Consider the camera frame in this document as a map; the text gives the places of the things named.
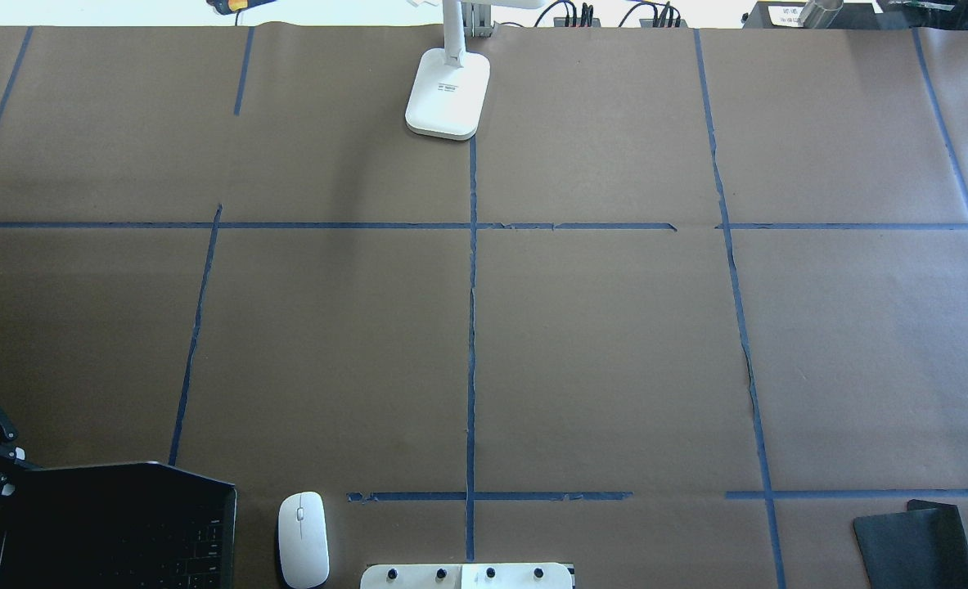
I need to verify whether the grey laptop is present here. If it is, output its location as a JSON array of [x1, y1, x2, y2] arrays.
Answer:
[[0, 461, 237, 588]]

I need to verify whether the black mouse pad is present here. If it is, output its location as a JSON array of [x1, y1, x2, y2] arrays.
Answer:
[[853, 499, 968, 588]]

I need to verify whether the white computer mouse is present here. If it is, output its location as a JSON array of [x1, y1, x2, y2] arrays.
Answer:
[[277, 492, 331, 588]]

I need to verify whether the white desk lamp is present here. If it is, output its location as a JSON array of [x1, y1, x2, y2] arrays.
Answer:
[[404, 1, 543, 141]]

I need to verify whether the black power adapter box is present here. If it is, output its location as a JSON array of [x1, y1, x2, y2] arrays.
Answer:
[[535, 1, 595, 29]]

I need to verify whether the black box on desk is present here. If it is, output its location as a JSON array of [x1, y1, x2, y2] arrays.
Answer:
[[741, 1, 880, 30]]

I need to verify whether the metal cup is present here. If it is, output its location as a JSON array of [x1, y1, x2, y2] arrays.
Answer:
[[798, 0, 845, 29]]

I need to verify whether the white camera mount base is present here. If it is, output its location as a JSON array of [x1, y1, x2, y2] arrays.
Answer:
[[359, 562, 576, 588]]

